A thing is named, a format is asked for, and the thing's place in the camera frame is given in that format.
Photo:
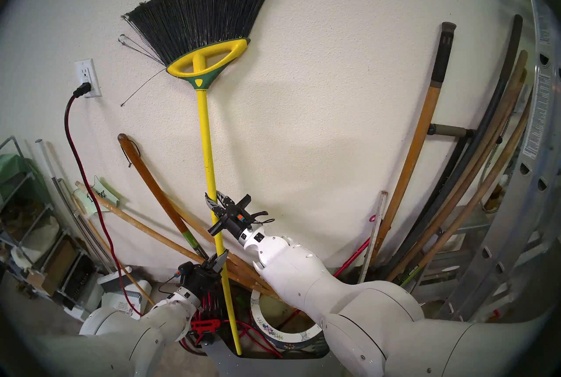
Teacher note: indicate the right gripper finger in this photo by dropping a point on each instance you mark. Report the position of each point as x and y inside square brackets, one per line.
[221, 201]
[219, 216]

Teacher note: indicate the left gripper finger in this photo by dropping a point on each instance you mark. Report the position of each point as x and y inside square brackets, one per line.
[212, 263]
[222, 261]

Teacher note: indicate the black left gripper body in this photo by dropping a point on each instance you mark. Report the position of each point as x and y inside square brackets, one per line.
[201, 282]

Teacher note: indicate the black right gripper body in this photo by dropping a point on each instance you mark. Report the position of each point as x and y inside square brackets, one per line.
[234, 220]

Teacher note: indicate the yellow broom with black bristles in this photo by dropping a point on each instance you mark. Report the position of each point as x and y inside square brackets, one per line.
[206, 139]

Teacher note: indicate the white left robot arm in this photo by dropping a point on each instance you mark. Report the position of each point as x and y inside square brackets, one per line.
[131, 336]

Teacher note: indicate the white ceramic pot floral rim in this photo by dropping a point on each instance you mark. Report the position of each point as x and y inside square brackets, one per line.
[280, 334]

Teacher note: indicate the light wooden stick threaded tip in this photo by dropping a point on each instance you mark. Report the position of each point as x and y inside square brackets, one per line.
[140, 225]

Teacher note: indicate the white floor appliance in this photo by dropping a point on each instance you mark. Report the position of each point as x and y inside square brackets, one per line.
[118, 301]

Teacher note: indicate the mint green paper piece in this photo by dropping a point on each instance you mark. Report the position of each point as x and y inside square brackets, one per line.
[103, 196]

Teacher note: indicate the thin red rod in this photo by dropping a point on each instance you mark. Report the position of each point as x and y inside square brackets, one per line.
[350, 255]

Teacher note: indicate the bundle of metal rods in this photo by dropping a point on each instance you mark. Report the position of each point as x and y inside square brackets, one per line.
[83, 227]

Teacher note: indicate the brown cardboard box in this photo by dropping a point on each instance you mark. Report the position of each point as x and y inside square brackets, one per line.
[61, 262]

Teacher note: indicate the clear plastic stick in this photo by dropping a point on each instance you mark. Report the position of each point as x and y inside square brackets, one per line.
[377, 227]

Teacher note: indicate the white plastic pipe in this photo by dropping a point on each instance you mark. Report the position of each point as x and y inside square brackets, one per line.
[46, 161]

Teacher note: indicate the green black labelled tool shaft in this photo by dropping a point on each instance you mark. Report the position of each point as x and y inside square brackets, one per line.
[410, 275]

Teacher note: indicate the silver step ladder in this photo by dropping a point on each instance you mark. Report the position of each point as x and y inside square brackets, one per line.
[464, 227]

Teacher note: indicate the aluminium extension ladder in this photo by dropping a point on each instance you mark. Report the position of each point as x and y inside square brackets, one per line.
[534, 205]

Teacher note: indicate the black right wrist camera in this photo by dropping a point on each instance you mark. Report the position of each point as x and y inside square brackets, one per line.
[252, 218]

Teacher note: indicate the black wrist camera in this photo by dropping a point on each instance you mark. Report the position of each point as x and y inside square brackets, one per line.
[252, 218]
[184, 271]

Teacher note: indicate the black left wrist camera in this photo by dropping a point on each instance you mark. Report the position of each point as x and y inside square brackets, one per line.
[184, 271]

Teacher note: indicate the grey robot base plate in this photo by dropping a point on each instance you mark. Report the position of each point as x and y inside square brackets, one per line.
[263, 365]

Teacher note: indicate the white wall outlet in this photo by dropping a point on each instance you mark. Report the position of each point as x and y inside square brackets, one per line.
[87, 76]

